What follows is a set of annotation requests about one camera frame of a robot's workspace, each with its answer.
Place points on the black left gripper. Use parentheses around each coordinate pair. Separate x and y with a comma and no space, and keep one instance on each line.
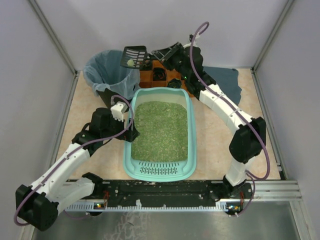
(130,133)

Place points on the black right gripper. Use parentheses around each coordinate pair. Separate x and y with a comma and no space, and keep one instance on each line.
(165,53)

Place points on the black litter scoop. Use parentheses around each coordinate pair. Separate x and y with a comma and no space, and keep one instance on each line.
(137,53)

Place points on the pale green litter clump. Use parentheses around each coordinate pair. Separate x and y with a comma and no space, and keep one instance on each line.
(130,63)

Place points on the teal plastic litter box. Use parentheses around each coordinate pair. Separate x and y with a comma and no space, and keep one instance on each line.
(163,171)

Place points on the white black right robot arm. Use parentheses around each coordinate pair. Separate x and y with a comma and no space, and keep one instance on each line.
(249,133)

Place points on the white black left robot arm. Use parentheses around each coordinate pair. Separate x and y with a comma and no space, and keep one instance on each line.
(40,203)

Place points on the green cat litter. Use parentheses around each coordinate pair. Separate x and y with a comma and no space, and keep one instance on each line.
(163,135)

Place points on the orange compartment tray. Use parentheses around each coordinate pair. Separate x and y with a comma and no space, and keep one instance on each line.
(156,75)

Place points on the black trash bin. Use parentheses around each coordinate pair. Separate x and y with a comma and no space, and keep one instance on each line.
(106,95)

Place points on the blue plastic bin liner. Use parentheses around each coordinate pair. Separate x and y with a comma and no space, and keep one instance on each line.
(103,71)

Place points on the blue-grey folded cloth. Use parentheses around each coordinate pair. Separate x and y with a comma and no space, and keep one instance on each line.
(227,79)

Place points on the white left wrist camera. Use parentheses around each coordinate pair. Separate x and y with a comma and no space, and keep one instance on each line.
(118,111)

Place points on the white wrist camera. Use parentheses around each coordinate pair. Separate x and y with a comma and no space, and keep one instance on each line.
(118,111)
(190,41)

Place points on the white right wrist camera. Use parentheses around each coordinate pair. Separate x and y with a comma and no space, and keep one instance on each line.
(190,41)

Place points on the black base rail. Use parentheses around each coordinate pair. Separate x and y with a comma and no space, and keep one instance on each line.
(185,193)

